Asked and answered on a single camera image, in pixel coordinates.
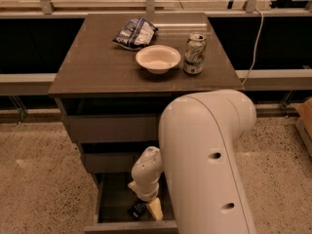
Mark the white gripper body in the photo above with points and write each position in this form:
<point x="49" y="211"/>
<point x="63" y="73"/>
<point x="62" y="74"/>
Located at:
<point x="147" y="192"/>

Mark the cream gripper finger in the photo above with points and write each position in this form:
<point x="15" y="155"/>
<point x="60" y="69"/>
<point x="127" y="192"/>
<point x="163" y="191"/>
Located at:
<point x="154" y="207"/>

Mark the black rxbar chocolate bar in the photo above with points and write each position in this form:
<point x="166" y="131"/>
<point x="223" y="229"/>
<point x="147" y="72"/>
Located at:
<point x="137" y="209"/>

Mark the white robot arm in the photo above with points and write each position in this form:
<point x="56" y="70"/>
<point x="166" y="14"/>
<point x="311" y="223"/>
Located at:
<point x="195" y="155"/>

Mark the bottom grey drawer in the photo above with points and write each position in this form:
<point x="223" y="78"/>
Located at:
<point x="114" y="201"/>

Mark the grey drawer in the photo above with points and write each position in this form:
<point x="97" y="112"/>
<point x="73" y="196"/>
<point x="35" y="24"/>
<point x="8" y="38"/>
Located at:
<point x="114" y="201"/>
<point x="109" y="162"/>
<point x="112" y="128"/>

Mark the middle grey drawer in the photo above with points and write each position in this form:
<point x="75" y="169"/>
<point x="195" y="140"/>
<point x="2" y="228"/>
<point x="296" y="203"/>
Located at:
<point x="109" y="162"/>

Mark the top grey drawer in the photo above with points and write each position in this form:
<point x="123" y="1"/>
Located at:
<point x="112" y="128"/>

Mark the grey drawer cabinet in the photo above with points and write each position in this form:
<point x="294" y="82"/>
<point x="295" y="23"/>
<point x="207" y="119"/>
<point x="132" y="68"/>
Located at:
<point x="98" y="77"/>

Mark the white bowl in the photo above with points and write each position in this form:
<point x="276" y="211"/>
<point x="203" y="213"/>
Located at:
<point x="158" y="59"/>

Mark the green white soda can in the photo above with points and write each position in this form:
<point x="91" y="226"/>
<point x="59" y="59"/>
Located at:
<point x="195" y="53"/>

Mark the blue white chip bag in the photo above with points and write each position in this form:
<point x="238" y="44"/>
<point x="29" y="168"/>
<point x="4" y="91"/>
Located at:
<point x="136" y="34"/>

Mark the wooden box at right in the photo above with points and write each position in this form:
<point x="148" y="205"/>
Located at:
<point x="304" y="123"/>

